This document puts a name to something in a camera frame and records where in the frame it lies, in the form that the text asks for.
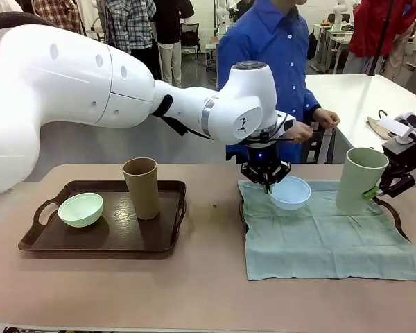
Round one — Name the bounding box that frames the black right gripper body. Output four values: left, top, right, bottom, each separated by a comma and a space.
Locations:
379, 137, 416, 198

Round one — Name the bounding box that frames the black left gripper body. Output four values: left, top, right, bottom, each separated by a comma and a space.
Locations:
246, 142, 281, 180

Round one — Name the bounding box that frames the pale green tall cup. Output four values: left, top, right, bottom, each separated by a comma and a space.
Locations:
335, 147, 390, 215

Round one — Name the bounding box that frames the light blue bowl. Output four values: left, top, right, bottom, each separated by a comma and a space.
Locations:
267, 175, 312, 212

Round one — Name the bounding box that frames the beige cloth mat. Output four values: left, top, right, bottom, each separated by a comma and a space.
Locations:
366, 116, 393, 141

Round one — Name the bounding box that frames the tan tall cup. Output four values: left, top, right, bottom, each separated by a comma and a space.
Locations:
121, 157, 159, 221

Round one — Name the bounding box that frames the mint green bowl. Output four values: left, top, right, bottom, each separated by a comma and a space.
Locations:
57, 192, 104, 229

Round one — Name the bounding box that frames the person left forearm blue sleeve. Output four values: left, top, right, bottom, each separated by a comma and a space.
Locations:
300, 78, 322, 114

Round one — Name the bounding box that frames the green cloth mat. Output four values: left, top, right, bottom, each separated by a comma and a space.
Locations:
237, 178, 416, 282

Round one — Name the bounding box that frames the person right hand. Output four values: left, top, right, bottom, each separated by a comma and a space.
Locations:
286, 121, 315, 144

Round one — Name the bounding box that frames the person left hand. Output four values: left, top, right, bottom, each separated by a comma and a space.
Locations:
313, 108, 342, 130

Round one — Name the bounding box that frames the white table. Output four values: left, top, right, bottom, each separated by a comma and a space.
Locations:
304, 72, 416, 164

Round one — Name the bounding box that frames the person in blue shirt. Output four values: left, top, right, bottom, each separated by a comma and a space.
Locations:
217, 0, 322, 164

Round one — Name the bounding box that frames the person in red shirt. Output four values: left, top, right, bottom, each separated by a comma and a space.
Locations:
342, 0, 416, 76

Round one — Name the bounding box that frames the black office chair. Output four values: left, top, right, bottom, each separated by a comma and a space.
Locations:
179, 22, 201, 56

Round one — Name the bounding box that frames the person in black shirt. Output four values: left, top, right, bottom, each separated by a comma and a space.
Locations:
151, 0, 196, 88

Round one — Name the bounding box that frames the person in plaid shirt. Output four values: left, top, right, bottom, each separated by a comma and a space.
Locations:
102, 0, 157, 55

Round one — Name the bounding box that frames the dark brown handled tray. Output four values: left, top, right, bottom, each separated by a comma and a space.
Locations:
17, 179, 188, 253
238, 196, 412, 244

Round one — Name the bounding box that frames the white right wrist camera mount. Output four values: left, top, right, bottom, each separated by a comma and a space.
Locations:
379, 114, 416, 146

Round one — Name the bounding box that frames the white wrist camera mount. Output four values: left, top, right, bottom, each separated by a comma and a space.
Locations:
379, 114, 416, 146
275, 110, 297, 135

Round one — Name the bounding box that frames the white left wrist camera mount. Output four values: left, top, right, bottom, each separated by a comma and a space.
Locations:
275, 110, 297, 135

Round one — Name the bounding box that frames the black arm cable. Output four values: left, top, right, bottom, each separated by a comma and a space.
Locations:
151, 94, 216, 142

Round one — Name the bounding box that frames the black cable hose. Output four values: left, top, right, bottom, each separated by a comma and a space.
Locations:
0, 11, 56, 41

